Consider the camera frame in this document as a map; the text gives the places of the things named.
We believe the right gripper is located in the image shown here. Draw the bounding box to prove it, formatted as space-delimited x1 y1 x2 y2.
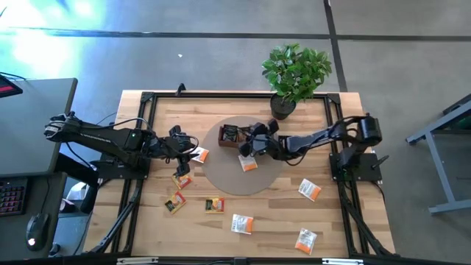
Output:
238 118 284 160

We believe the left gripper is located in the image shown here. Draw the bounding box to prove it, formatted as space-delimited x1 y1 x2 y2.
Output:
157 124 197 178

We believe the white orange Tazo tea packet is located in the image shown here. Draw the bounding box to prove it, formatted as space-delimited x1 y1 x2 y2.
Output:
237 154 258 173
230 213 255 236
294 227 318 255
191 146 210 164
297 178 322 202

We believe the wooden tea caddy box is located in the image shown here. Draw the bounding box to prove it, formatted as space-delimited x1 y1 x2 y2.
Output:
217 124 258 149

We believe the yellow red tea packet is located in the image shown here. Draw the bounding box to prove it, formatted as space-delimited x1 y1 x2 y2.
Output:
171 173 194 191
163 191 188 215
205 197 226 214

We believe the round grey table mat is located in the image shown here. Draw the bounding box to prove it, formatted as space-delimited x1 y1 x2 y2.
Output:
201 116 284 197

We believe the green plant in black pot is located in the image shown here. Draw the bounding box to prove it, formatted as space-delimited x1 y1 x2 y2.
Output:
261 43 333 121

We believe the black support beam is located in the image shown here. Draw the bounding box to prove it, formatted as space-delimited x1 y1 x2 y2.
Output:
54 152 104 216

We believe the black computer mouse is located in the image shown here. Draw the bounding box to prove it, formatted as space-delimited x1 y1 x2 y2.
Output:
24 212 52 252

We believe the backlit black keyboard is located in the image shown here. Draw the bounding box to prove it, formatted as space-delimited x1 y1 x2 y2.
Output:
0 177 29 217

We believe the black computer monitor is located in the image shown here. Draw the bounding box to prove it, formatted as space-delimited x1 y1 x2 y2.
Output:
0 74 24 99

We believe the dark grey desk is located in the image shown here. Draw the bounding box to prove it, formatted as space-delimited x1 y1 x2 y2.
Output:
0 172 69 261

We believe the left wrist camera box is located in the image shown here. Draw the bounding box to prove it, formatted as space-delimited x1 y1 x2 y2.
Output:
178 135 196 152

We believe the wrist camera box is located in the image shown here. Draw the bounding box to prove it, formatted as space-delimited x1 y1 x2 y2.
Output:
178 135 196 152
249 122 268 138

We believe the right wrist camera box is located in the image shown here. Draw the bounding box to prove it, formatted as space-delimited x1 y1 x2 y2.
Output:
249 122 268 138

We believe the silver metal bracket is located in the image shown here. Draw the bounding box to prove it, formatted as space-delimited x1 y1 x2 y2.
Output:
322 258 364 265
116 257 159 265

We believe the grey metal table frame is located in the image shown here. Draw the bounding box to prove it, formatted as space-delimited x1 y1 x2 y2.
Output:
406 93 471 215

